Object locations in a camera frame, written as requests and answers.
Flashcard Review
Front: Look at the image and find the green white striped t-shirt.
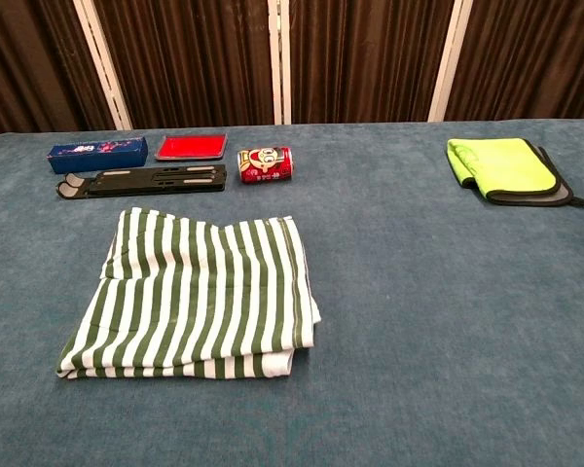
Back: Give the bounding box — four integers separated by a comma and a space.
55, 207, 322, 380

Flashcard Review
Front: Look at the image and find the black folding stand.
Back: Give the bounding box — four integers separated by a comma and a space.
56, 163, 228, 200

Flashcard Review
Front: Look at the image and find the red cartoon drink can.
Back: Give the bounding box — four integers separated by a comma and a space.
237, 146, 293, 185

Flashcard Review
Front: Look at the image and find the red rectangular tray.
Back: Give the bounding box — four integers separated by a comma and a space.
154, 133, 229, 162

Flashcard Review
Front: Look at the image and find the blue table cover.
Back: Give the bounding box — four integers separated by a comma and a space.
0, 119, 584, 467

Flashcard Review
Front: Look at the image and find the dark brown curtain panel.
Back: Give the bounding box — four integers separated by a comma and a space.
0, 0, 116, 140
445, 0, 584, 123
289, 0, 456, 126
91, 0, 276, 130

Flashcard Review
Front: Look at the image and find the blue printed cardboard box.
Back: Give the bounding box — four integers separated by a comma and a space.
47, 135, 150, 175

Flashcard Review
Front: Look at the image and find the green grey microfiber cloth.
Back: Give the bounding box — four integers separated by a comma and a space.
446, 137, 584, 209

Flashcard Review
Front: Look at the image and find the white partition post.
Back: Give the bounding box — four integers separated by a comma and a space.
426, 0, 474, 123
266, 0, 293, 126
71, 0, 133, 130

